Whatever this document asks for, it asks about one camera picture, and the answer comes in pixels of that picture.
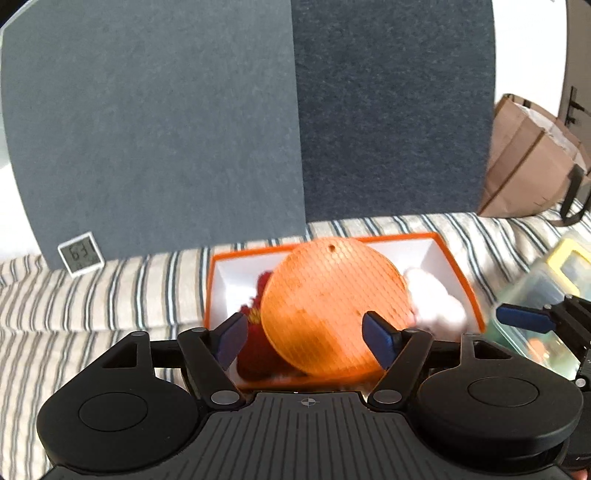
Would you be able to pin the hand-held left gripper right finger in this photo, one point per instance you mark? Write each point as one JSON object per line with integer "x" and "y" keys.
{"x": 379, "y": 340}

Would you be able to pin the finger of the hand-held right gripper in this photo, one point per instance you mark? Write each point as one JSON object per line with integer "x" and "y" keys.
{"x": 524, "y": 316}

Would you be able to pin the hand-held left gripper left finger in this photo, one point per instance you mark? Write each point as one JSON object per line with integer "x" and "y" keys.
{"x": 231, "y": 340}

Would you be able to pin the orange cardboard box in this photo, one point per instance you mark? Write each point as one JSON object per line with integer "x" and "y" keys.
{"x": 231, "y": 281}

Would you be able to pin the white and red plush chicken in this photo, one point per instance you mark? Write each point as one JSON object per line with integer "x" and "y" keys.
{"x": 434, "y": 304}

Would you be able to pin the orange honeycomb silicone mat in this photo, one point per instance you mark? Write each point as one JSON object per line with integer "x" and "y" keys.
{"x": 323, "y": 295}

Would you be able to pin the brown paper bag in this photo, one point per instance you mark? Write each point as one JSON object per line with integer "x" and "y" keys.
{"x": 521, "y": 166}

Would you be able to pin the white digital clock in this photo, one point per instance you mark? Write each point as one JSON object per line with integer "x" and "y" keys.
{"x": 82, "y": 254}

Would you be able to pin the light grey felt panel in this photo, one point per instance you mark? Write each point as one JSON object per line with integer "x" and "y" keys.
{"x": 147, "y": 129}

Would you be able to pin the dark grey felt panel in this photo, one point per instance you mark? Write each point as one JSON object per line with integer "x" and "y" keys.
{"x": 392, "y": 106}

